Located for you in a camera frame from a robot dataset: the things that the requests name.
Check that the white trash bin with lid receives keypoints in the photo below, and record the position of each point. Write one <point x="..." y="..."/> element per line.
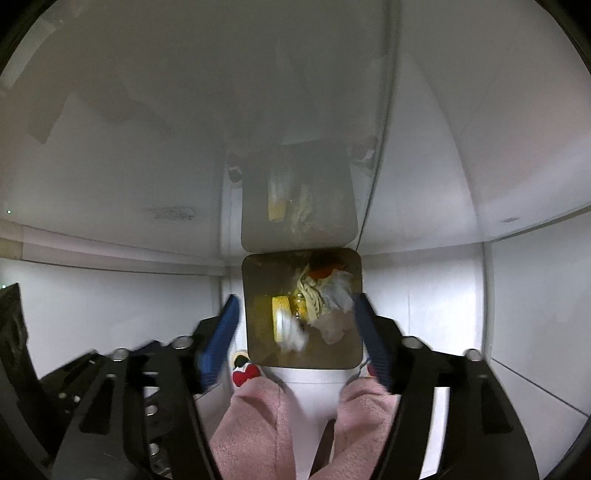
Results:
<point x="258" y="286"/>

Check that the yellow snack bag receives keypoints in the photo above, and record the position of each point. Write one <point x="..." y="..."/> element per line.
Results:
<point x="311" y="295"/>

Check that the pink plush toy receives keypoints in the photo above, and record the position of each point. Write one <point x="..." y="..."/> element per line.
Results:
<point x="249" y="429"/>

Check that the yellow foam net sleeve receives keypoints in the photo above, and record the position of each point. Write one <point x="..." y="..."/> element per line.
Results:
<point x="279" y="314"/>

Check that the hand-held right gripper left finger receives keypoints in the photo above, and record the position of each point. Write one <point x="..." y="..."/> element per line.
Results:
<point x="217" y="341"/>

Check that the orange foam net sleeve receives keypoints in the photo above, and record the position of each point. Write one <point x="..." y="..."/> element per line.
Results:
<point x="325" y="272"/>

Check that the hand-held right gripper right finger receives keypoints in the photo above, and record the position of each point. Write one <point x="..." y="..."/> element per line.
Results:
<point x="371" y="341"/>

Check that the grey paper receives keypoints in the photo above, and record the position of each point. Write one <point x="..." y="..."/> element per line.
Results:
<point x="341" y="290"/>

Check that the clear plastic bag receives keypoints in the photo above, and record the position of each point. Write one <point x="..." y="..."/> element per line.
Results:
<point x="337" y="325"/>

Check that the cherry print slipper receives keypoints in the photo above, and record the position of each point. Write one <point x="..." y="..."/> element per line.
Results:
<point x="244" y="371"/>

